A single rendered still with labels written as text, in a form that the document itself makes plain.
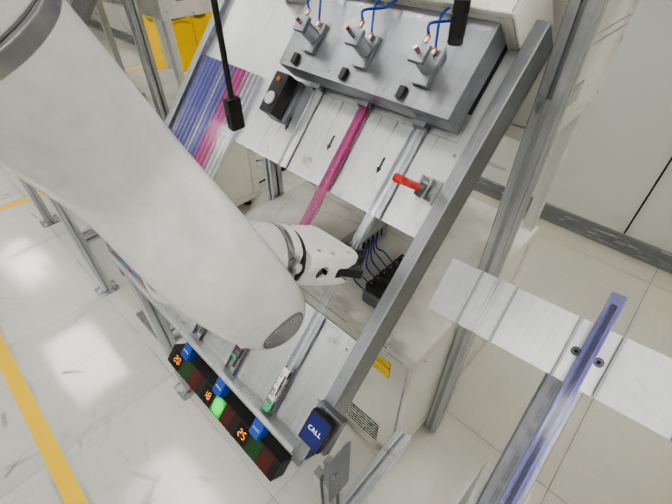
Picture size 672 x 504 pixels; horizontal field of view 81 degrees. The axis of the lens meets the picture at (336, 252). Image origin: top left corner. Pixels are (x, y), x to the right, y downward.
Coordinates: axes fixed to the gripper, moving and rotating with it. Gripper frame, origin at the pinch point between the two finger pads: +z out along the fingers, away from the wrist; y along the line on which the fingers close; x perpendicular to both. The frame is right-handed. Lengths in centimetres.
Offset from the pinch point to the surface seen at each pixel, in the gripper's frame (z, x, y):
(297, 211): 44, 11, 49
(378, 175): 3.5, -12.7, 2.8
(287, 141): 3.3, -11.3, 23.6
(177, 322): -5.4, 29.4, 26.9
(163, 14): 34, -31, 135
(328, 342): -0.9, 13.9, -3.5
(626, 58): 153, -88, 4
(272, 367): -2.5, 23.7, 3.5
